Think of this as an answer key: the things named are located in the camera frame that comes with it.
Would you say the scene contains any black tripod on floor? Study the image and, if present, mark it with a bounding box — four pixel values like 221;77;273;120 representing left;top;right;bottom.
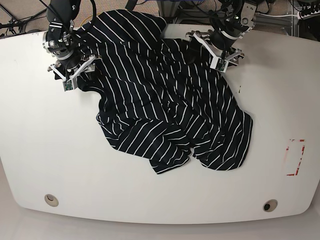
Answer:
0;4;47;39

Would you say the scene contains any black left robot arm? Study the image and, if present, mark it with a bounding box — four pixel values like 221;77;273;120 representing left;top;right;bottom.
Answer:
208;0;257;52

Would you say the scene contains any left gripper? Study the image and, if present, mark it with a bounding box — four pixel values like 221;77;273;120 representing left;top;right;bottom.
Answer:
209;26;244;54

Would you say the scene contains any right table cable grommet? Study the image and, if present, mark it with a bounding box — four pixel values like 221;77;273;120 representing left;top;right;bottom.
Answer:
263;199;278;213

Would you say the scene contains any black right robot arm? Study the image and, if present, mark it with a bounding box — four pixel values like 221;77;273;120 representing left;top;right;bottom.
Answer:
42;0;82;72

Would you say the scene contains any aluminium frame stand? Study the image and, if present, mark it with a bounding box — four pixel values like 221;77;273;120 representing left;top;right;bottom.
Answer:
156;0;210;25

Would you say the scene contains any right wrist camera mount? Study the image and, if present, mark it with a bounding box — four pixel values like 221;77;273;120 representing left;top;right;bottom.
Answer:
47;54;97;92

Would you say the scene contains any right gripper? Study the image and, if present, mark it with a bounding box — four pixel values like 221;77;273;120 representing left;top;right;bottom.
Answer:
42;21;81;71

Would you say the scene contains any navy white striped T-shirt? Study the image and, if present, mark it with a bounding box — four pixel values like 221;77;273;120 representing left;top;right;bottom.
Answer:
77;9;253;174

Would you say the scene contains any white power strip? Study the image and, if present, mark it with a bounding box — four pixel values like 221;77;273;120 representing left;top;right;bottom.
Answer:
297;5;320;20

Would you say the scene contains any table cable grommet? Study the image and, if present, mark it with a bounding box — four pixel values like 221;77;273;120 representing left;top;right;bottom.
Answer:
263;199;278;213
44;194;59;207

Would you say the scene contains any left table cable grommet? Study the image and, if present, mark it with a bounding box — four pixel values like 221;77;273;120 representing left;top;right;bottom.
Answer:
44;194;59;207

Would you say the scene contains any red tape rectangle marking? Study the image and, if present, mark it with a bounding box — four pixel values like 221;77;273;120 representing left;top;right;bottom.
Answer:
283;139;306;177

